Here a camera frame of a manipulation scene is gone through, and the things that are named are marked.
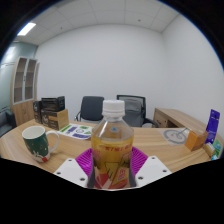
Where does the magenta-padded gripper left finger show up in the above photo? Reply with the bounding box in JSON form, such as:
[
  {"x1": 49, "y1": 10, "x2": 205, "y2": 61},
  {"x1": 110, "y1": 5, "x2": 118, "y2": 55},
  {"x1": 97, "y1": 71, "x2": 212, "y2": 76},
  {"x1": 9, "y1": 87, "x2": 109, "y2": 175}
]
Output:
[{"x1": 53, "y1": 148, "x2": 98, "y2": 189}]

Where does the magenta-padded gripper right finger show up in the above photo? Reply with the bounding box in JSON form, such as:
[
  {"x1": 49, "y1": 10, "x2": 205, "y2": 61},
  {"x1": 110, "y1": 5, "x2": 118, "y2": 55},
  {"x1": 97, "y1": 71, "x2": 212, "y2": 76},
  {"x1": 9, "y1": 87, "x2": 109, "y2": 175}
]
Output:
[{"x1": 128, "y1": 146, "x2": 173, "y2": 189}]

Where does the yellow tea drink bottle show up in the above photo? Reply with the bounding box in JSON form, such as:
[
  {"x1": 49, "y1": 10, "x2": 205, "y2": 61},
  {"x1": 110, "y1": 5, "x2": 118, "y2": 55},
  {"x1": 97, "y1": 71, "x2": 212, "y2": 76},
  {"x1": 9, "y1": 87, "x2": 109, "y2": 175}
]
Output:
[{"x1": 90, "y1": 99, "x2": 135, "y2": 190}]

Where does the white printed leaflet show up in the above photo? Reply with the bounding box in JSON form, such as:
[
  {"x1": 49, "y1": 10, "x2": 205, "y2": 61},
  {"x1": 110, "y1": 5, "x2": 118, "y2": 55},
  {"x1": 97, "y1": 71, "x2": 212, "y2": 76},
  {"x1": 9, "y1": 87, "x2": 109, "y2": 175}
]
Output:
[{"x1": 58, "y1": 123, "x2": 93, "y2": 140}]

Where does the clear sheet with circle print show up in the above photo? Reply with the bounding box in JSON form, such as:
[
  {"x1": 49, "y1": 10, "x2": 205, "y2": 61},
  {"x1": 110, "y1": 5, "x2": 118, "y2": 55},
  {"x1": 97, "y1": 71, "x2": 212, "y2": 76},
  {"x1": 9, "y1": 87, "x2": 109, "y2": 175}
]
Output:
[{"x1": 162, "y1": 127, "x2": 191, "y2": 146}]

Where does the green and white mug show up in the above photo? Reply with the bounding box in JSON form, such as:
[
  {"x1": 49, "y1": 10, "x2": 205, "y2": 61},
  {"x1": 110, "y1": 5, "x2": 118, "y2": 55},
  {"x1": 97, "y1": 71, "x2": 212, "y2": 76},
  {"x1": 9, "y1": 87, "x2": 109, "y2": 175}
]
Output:
[{"x1": 21, "y1": 125, "x2": 60, "y2": 163}]

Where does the brown labelled cardboard box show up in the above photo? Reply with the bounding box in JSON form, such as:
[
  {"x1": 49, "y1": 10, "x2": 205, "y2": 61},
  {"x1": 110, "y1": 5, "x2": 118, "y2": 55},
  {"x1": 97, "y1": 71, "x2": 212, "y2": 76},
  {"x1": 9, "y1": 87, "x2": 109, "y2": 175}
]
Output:
[{"x1": 41, "y1": 108, "x2": 70, "y2": 131}]

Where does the orange cardboard box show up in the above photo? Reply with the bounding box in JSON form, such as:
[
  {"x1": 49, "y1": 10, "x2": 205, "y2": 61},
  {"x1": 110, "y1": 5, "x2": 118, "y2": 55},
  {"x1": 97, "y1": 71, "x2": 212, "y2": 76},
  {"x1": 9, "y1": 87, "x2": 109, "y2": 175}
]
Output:
[{"x1": 184, "y1": 129, "x2": 209, "y2": 152}]

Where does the low wooden side desk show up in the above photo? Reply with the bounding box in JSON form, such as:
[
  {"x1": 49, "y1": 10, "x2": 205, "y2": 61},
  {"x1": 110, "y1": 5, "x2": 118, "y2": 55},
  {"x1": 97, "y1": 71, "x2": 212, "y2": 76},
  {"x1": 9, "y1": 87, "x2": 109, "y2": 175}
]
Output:
[{"x1": 152, "y1": 107, "x2": 209, "y2": 134}]

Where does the small tan box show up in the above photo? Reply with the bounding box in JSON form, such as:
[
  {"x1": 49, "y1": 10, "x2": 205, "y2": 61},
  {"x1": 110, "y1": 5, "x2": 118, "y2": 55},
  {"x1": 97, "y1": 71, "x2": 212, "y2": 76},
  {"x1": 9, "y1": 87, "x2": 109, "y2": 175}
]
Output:
[{"x1": 202, "y1": 142, "x2": 217, "y2": 158}]

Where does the grey mesh office chair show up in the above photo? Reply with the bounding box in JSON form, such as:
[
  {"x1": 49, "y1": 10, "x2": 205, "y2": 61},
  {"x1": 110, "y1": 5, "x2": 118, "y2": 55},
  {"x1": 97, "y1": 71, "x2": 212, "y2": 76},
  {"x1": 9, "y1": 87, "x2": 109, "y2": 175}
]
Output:
[{"x1": 116, "y1": 94, "x2": 160, "y2": 129}]

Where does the slim dark cardboard box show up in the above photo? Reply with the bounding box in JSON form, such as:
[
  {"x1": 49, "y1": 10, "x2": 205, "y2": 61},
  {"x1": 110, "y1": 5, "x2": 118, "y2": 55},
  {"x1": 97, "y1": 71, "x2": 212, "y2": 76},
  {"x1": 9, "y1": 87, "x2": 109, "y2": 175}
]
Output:
[{"x1": 32, "y1": 100, "x2": 44, "y2": 125}]

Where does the black padded office chair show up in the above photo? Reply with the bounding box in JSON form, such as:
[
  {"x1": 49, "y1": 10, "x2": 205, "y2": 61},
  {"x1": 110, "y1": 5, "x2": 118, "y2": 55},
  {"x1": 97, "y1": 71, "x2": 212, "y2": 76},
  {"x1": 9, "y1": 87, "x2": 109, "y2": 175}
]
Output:
[{"x1": 74, "y1": 95, "x2": 105, "y2": 124}]

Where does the black striped cardboard box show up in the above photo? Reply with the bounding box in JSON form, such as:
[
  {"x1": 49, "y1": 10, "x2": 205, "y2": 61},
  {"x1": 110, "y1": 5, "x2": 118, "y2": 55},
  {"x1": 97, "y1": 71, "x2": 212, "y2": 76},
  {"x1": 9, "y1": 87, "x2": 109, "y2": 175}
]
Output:
[{"x1": 41, "y1": 95, "x2": 66, "y2": 112}]

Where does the green flat box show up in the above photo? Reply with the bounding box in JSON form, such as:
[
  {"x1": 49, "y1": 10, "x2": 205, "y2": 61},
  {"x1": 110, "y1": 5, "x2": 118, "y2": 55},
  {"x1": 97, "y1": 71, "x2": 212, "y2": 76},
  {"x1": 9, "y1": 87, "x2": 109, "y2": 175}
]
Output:
[{"x1": 211, "y1": 138, "x2": 224, "y2": 158}]

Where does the wooden glass-door shelf cabinet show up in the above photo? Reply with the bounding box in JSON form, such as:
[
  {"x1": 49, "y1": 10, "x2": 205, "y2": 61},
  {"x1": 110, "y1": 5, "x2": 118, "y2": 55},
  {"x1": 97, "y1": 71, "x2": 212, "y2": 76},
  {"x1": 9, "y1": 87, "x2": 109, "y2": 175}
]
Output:
[{"x1": 9, "y1": 55, "x2": 40, "y2": 127}]

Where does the purple hanging package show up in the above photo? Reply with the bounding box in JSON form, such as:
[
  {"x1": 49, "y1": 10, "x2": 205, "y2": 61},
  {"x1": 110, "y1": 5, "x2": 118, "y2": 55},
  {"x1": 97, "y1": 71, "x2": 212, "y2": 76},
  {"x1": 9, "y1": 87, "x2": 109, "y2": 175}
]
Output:
[{"x1": 204, "y1": 108, "x2": 221, "y2": 145}]

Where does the black leather sofa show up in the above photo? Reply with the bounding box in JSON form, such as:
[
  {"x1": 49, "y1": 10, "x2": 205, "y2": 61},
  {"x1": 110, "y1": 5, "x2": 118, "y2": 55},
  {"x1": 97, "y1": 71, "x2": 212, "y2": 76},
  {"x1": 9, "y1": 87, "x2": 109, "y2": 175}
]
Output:
[{"x1": 0, "y1": 109, "x2": 17, "y2": 138}]

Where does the rectangular ceiling light panel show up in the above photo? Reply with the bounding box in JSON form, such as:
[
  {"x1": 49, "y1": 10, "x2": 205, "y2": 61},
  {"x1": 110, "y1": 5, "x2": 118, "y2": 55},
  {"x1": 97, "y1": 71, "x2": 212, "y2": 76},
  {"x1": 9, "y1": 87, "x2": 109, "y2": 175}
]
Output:
[{"x1": 16, "y1": 21, "x2": 37, "y2": 37}]

